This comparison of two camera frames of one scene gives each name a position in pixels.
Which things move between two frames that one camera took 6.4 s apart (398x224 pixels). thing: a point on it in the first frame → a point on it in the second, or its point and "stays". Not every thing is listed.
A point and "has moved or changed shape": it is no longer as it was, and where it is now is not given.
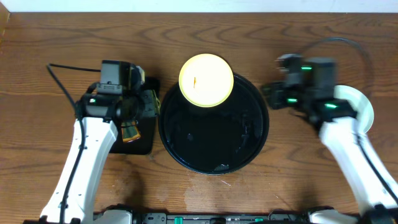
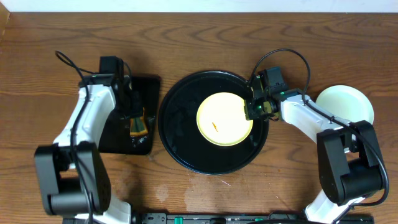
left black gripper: (151, 109) → (136, 111)
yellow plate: (206, 80) → (221, 119)
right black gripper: (272, 90) → (250, 112)
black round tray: (217, 139) stays
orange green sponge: (130, 132) has moved or changed shape
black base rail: (219, 218) stays
